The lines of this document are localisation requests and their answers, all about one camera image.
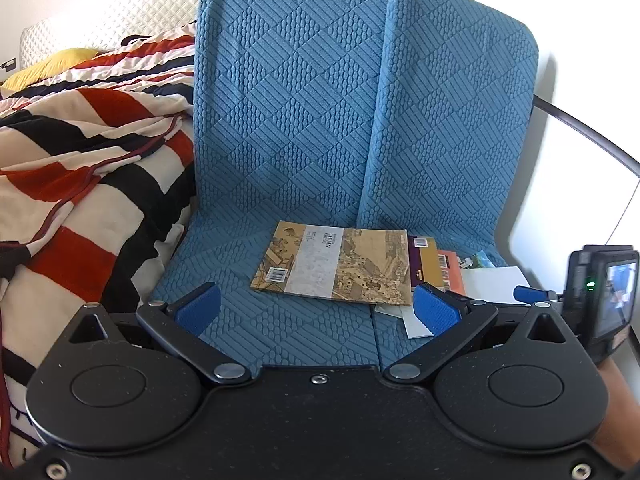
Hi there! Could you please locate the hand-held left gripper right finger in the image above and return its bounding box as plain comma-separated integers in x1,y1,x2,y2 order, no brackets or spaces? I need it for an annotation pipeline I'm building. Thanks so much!
382,282,576,383

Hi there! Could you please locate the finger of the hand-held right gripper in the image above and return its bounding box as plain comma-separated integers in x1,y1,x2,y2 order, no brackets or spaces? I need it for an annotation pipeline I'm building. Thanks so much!
514,285,566,311

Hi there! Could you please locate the person's right forearm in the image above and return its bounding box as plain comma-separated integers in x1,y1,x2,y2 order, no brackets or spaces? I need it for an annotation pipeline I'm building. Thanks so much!
595,345,640,473

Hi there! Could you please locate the white book with orange corner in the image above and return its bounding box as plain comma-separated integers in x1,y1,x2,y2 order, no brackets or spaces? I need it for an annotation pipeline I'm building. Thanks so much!
436,249,467,294

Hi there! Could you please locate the black curved frame bar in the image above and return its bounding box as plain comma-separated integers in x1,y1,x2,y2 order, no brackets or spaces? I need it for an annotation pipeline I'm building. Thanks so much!
532,95,640,177

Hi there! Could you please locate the white paper sheet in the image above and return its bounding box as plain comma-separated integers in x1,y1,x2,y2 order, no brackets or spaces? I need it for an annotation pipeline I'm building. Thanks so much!
375,304,437,339

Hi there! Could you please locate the photo cover booklet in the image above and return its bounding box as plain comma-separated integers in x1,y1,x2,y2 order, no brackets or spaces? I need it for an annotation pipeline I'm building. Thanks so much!
457,250,497,271

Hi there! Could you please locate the yellow pillow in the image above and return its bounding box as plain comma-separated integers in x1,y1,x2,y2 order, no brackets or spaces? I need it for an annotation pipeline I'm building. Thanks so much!
2,48,98,91

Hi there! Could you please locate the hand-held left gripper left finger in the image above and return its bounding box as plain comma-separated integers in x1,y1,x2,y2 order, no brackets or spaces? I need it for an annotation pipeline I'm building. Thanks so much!
67,282,253,386

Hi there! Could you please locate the striped red black cream blanket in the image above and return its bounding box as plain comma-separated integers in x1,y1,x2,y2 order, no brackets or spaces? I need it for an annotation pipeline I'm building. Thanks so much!
0,35,198,463

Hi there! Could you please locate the purple and ochre book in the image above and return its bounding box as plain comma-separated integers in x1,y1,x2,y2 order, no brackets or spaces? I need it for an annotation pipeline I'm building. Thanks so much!
407,235,443,289

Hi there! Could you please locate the white quilted headboard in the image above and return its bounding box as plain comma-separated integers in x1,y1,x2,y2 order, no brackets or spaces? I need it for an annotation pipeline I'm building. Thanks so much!
20,0,208,66

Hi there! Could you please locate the book with old painting cover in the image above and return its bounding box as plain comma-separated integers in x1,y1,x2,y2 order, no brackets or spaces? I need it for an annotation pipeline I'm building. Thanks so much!
250,220,414,307

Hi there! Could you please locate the plain white book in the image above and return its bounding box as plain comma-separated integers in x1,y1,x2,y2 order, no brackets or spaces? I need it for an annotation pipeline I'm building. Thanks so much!
459,266,526,302

